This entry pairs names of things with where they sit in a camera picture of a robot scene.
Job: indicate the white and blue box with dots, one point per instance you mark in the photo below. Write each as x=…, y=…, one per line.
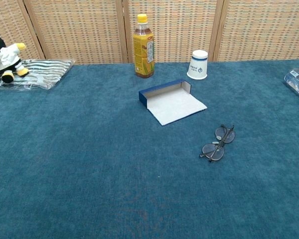
x=174, y=107

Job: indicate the black eyeglasses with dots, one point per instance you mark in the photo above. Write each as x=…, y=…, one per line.
x=212, y=151

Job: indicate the yellow tea bottle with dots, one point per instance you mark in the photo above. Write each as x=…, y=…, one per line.
x=143, y=54

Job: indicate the white paper cup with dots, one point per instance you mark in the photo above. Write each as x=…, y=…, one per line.
x=198, y=67

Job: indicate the blue carpet table cover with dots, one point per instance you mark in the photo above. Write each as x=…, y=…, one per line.
x=89, y=161

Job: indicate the striped clear plastic bag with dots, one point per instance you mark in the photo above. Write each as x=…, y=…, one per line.
x=47, y=72

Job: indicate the woven folding screen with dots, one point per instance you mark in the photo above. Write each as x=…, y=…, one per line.
x=77, y=30

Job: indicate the black white plush toy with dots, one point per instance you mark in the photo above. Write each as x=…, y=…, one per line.
x=5, y=57

